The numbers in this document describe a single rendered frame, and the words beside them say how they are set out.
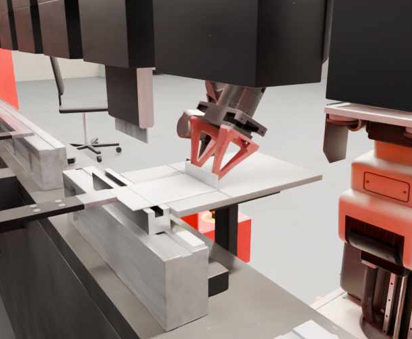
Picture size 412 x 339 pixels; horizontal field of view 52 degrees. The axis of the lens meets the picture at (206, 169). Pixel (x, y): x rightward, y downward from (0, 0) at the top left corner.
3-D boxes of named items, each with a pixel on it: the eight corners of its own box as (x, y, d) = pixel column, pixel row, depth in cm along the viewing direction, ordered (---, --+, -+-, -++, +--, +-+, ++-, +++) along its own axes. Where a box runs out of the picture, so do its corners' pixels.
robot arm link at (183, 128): (242, 106, 104) (224, 94, 110) (202, 98, 98) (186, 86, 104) (225, 150, 108) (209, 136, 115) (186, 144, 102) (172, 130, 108)
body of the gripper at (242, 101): (233, 122, 57) (258, 72, 57) (192, 110, 65) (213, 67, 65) (263, 141, 61) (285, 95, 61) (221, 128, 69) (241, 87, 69)
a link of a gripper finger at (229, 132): (206, 176, 57) (236, 113, 57) (178, 162, 63) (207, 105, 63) (239, 192, 61) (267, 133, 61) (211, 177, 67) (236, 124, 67)
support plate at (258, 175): (322, 179, 67) (322, 173, 66) (177, 218, 53) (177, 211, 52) (249, 154, 81) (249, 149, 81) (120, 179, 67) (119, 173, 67)
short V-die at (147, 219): (169, 229, 55) (169, 207, 54) (149, 235, 53) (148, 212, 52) (110, 185, 70) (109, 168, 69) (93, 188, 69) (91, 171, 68)
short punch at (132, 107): (155, 142, 53) (151, 64, 50) (140, 144, 52) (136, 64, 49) (122, 128, 61) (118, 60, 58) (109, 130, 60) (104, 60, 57)
